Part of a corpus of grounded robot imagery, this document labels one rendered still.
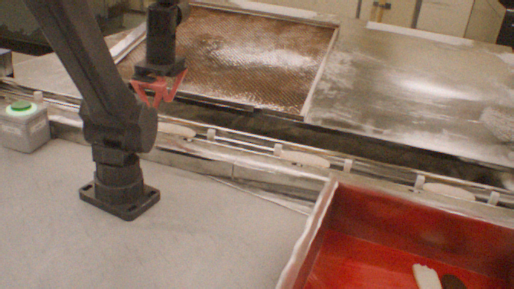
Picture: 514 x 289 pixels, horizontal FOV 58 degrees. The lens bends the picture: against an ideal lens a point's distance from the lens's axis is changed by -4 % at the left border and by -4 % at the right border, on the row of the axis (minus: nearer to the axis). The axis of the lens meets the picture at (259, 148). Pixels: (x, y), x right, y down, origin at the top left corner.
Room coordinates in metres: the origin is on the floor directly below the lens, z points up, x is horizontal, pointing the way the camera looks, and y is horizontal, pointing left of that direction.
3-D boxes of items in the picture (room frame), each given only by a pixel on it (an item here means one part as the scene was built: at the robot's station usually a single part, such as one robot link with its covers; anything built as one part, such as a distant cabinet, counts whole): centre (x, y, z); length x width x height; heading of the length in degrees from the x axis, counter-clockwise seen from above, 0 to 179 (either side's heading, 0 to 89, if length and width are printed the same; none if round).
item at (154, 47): (0.88, 0.21, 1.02); 0.10 x 0.07 x 0.07; 167
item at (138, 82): (0.85, 0.21, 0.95); 0.07 x 0.07 x 0.09; 77
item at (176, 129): (0.88, 0.18, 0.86); 0.10 x 0.04 x 0.01; 77
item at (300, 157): (0.81, -0.09, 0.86); 0.10 x 0.04 x 0.01; 77
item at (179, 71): (0.90, 0.20, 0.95); 0.07 x 0.07 x 0.09; 77
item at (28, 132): (0.81, 0.47, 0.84); 0.08 x 0.08 x 0.11; 77
